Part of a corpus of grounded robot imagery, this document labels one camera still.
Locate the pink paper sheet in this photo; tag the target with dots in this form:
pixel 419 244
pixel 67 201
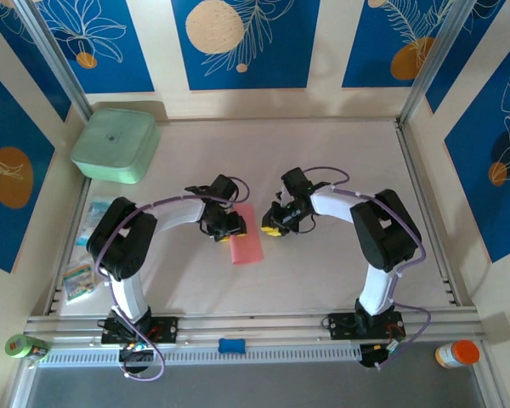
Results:
pixel 247 251

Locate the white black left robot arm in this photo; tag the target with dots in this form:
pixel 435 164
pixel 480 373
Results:
pixel 127 293

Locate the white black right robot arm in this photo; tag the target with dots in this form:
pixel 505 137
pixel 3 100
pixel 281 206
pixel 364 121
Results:
pixel 376 293

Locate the mint green square case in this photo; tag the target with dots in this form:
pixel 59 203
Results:
pixel 115 144

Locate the blue bone-shaped clip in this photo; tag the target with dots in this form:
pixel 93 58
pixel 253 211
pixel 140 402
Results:
pixel 231 345

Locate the clear packet with blue print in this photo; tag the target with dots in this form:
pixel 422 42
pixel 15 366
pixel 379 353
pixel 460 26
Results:
pixel 94 214

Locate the black controller board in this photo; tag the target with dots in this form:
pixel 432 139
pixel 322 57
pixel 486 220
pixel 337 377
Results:
pixel 136 355
pixel 382 353

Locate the clear packet with green print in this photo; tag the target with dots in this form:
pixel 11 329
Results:
pixel 78 282

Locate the green labelled cylinder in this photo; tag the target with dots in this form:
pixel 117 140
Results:
pixel 38 350

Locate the bottle with orange lid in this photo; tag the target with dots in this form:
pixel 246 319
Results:
pixel 465 353

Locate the green tape roll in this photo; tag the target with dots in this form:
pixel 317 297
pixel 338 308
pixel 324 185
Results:
pixel 17 345

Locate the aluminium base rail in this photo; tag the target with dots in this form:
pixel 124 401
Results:
pixel 259 325

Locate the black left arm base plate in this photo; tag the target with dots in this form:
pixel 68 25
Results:
pixel 166 329

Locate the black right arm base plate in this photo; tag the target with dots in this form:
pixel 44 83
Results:
pixel 342 325

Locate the aluminium side rail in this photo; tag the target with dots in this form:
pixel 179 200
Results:
pixel 56 297
pixel 429 221

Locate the aluminium corner post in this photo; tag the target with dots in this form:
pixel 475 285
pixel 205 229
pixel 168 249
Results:
pixel 438 55
pixel 55 55

